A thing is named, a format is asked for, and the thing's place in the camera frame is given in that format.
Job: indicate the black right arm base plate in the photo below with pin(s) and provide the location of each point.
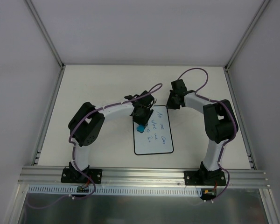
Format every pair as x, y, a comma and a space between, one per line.
211, 178

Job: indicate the left aluminium corner post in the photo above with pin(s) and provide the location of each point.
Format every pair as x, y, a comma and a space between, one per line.
35, 15

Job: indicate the right aluminium corner post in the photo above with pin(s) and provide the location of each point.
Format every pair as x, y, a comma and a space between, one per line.
247, 33

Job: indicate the front aluminium mounting rail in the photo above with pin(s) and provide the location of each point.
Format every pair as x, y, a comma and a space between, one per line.
144, 177

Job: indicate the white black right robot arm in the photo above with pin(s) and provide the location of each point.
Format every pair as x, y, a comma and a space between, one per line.
220, 126

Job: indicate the table edge rail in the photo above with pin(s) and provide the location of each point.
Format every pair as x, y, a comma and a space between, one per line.
47, 117
240, 120

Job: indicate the left table edge rail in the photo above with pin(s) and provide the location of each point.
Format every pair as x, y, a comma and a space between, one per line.
47, 117

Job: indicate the small black-framed whiteboard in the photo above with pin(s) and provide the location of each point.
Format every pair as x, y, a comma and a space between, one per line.
156, 138

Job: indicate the blue whiteboard eraser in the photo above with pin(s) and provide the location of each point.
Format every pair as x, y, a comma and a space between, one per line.
140, 129

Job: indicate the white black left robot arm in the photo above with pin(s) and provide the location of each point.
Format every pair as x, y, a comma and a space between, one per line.
86, 125

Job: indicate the aluminium corner post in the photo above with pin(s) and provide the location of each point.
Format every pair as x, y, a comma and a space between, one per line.
247, 33
35, 15

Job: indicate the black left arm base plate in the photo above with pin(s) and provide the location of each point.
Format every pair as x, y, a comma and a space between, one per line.
95, 176

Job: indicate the right table edge rail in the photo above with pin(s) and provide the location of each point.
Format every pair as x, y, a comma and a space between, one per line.
240, 120

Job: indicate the white slotted cable duct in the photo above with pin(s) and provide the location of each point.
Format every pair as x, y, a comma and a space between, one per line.
115, 190

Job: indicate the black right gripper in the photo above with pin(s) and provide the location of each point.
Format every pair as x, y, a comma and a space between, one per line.
171, 101

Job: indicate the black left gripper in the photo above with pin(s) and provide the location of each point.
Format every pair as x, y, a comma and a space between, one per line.
143, 117

